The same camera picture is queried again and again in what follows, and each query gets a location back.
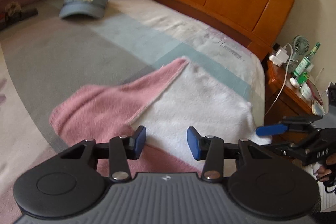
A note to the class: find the tall green glass bottle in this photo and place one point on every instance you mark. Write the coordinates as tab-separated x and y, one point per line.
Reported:
305	61

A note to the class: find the beige flower ornament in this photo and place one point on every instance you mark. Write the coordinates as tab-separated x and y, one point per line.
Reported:
13	9

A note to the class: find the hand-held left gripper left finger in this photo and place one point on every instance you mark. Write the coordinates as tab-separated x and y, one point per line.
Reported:
139	141

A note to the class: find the white earbud case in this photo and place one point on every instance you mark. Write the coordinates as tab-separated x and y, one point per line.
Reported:
294	82

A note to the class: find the white charger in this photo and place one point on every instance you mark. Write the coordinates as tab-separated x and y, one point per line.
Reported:
279	56

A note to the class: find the small green bottle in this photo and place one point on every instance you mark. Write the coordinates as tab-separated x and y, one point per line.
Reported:
303	77

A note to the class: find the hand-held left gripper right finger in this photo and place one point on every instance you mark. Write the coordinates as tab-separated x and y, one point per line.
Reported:
193	144

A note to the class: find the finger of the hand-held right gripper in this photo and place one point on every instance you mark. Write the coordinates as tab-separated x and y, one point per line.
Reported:
296	144
270	130

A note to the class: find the person's right hand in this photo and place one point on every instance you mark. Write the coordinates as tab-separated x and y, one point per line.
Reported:
329	165

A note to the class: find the pink and white sweater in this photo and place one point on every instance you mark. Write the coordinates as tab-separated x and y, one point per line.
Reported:
197	98

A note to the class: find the white round jar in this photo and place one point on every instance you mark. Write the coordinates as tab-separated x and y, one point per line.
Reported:
305	90

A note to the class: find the small green desk fan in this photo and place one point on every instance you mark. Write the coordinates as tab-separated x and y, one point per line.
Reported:
300	44

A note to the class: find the wooden nightstand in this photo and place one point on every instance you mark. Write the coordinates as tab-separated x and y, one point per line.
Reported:
283	92

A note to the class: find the blue cap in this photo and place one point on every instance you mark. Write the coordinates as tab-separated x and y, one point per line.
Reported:
84	5

